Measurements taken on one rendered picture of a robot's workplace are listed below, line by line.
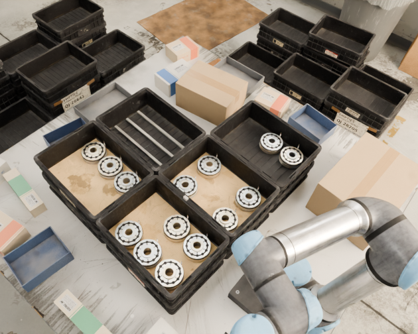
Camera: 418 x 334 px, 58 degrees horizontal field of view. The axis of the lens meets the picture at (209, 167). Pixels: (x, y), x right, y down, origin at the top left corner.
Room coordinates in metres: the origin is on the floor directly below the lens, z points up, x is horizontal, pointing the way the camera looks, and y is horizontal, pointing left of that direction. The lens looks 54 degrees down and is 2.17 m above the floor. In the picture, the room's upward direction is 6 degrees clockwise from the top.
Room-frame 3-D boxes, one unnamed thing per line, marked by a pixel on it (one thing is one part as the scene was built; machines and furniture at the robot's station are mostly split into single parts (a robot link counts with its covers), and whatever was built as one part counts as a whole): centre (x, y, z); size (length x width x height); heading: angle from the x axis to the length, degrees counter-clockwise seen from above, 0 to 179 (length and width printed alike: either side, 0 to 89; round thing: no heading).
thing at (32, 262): (0.51, 0.62, 0.74); 0.20 x 0.15 x 0.07; 138
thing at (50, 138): (1.09, 0.67, 0.74); 0.20 x 0.15 x 0.07; 135
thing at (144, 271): (0.59, 0.14, 0.92); 0.40 x 0.30 x 0.02; 52
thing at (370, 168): (0.94, -0.69, 0.80); 0.40 x 0.30 x 0.20; 141
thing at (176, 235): (0.64, 0.10, 0.86); 0.10 x 0.10 x 0.01
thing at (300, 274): (0.48, -0.32, 0.91); 0.13 x 0.12 x 0.14; 33
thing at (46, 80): (1.77, 0.99, 0.37); 0.40 x 0.30 x 0.45; 145
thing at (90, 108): (1.34, 0.56, 0.73); 0.27 x 0.20 x 0.05; 142
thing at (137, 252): (0.53, 0.19, 0.86); 0.10 x 0.10 x 0.01
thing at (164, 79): (1.60, 0.23, 0.75); 0.20 x 0.12 x 0.09; 139
